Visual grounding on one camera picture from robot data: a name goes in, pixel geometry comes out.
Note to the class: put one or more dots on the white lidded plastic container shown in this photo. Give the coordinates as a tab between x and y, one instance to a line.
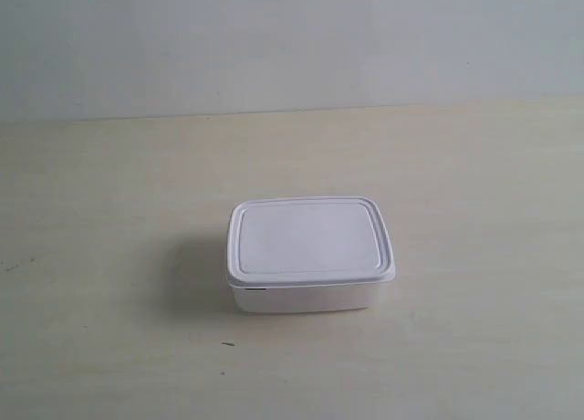
308	254

